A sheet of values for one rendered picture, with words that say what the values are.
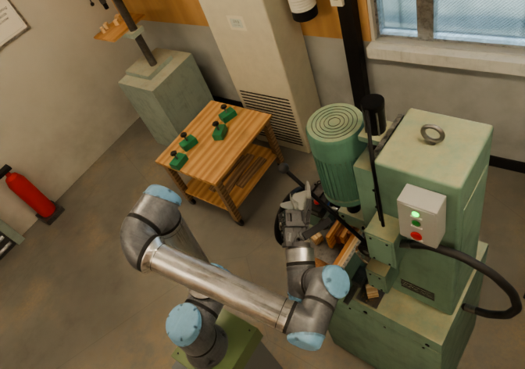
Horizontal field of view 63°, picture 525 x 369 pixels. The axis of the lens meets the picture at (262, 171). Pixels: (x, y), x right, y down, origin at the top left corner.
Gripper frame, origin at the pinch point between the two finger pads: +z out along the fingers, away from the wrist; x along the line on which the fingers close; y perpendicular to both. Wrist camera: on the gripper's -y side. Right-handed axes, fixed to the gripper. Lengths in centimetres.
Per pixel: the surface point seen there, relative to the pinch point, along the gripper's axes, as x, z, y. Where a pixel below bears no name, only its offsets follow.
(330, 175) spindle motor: -11.5, 0.4, -5.4
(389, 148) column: -36.8, 0.3, -10.5
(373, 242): -17.1, -21.2, -14.2
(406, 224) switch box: -32.9, -19.0, -14.9
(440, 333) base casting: 6, -49, -49
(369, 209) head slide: -8.4, -9.6, -19.4
